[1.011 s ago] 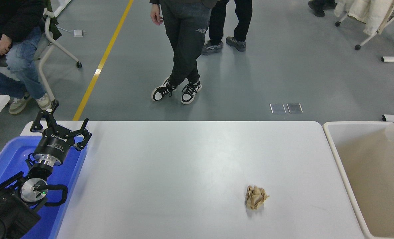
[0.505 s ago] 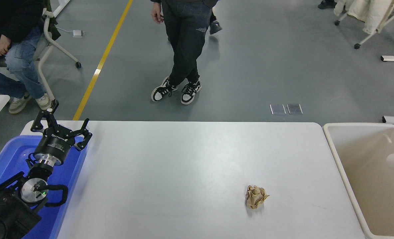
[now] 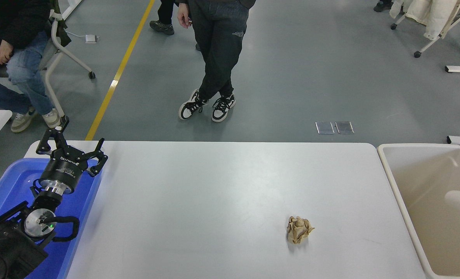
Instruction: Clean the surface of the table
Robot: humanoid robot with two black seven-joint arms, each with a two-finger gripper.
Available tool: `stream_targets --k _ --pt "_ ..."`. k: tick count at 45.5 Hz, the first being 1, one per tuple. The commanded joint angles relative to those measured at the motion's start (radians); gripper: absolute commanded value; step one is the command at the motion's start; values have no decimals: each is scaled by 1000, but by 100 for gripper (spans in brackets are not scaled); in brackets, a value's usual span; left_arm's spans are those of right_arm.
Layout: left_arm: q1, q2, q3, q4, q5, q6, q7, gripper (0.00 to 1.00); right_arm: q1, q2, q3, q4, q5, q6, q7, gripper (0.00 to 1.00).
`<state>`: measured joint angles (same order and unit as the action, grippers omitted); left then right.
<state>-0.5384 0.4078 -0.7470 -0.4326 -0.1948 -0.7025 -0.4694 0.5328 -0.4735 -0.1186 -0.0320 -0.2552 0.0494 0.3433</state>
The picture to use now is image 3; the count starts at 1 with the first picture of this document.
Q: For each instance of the seated person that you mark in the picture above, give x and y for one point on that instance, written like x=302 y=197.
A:
x=24 y=69

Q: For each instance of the silver floor plate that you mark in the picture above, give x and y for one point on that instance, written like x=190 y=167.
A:
x=324 y=127
x=344 y=127

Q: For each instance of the white power adapter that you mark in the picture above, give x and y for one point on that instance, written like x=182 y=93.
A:
x=90 y=38

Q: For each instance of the tan paper ball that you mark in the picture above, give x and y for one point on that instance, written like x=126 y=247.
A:
x=300 y=229

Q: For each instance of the beige coat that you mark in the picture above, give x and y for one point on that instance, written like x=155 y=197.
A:
x=428 y=15

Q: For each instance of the blue plastic tray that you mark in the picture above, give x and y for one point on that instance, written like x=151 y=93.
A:
x=9 y=182

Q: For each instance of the white rolling chair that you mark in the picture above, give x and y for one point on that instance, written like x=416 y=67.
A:
x=433 y=42
x=49 y=54

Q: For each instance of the person's hand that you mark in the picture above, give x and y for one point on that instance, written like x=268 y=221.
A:
x=184 y=15

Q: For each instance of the large pale plastic bin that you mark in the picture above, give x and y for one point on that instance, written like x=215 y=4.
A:
x=424 y=186

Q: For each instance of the white table leg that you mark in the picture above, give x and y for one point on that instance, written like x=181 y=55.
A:
x=70 y=9

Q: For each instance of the seated person's hand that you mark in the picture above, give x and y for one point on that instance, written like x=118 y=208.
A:
x=5 y=51

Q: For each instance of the dark green jacket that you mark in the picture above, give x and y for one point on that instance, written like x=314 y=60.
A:
x=62 y=29

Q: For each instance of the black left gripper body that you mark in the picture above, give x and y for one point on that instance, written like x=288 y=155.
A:
x=65 y=167

